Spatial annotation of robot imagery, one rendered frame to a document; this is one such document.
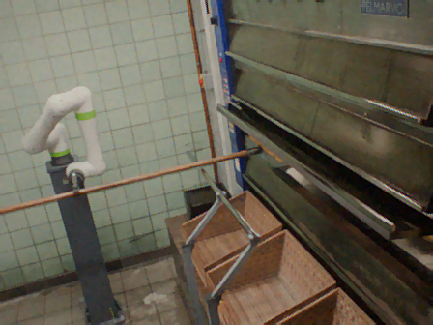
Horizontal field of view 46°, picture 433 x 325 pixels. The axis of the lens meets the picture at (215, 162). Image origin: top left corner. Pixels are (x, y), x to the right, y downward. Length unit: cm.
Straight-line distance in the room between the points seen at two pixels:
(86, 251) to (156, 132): 109
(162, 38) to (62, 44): 72
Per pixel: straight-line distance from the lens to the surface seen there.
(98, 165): 306
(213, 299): 212
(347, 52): 185
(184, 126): 402
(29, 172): 403
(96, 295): 366
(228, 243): 322
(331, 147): 201
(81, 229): 343
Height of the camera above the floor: 217
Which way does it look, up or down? 20 degrees down
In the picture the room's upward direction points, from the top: 9 degrees counter-clockwise
